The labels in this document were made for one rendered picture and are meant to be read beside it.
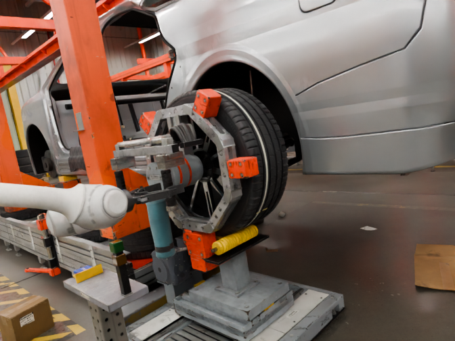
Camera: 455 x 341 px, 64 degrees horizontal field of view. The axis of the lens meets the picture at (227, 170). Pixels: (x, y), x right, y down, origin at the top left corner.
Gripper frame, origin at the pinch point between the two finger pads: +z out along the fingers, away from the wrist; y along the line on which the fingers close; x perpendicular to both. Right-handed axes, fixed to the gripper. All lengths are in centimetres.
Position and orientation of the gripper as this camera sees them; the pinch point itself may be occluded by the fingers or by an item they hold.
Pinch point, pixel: (168, 187)
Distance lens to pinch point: 130.6
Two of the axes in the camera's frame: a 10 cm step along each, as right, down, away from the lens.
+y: 7.0, -0.1, -7.1
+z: 6.9, -2.1, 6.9
